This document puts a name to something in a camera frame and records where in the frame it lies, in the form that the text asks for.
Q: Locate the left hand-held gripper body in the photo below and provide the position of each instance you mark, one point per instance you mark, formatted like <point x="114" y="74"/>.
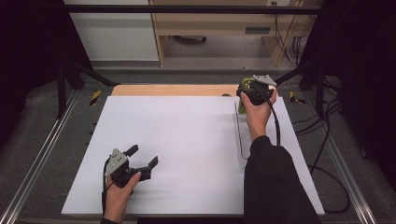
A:
<point x="116" y="162"/>

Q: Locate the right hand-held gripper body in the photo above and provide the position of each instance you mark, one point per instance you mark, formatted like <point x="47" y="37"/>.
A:
<point x="258" y="91"/>

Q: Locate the green phone case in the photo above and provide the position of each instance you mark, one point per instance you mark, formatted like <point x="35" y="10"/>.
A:
<point x="242" y="108"/>

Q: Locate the clear plastic tray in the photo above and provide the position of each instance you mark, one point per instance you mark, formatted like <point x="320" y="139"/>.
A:
<point x="242" y="140"/>

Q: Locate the person's right hand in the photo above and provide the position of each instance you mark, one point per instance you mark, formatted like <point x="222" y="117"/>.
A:
<point x="257" y="119"/>

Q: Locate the person's left hand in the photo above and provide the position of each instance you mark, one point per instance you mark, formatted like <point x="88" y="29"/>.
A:
<point x="116" y="200"/>

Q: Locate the white table cover sheet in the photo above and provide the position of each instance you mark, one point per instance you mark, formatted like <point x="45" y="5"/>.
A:
<point x="186" y="155"/>

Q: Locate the yellow black tape strip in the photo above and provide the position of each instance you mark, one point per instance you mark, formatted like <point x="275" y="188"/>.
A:
<point x="95" y="98"/>
<point x="293" y="97"/>

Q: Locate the wooden desk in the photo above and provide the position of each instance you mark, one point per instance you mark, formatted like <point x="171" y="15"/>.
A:
<point x="218" y="23"/>

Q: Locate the black curtain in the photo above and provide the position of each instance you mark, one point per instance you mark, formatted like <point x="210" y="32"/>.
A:
<point x="367" y="77"/>
<point x="28" y="62"/>

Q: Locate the white cabinet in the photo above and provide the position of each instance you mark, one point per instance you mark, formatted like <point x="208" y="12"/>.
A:
<point x="115" y="34"/>

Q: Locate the black frame stand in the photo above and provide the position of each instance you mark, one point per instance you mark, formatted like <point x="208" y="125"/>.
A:
<point x="320" y="90"/>
<point x="62" y="93"/>

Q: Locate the aluminium rail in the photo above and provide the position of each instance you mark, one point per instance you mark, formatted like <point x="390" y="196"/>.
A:
<point x="345" y="174"/>
<point x="40" y="155"/>

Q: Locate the black horizontal frame bar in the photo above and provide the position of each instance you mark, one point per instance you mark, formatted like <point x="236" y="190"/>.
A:
<point x="186" y="9"/>

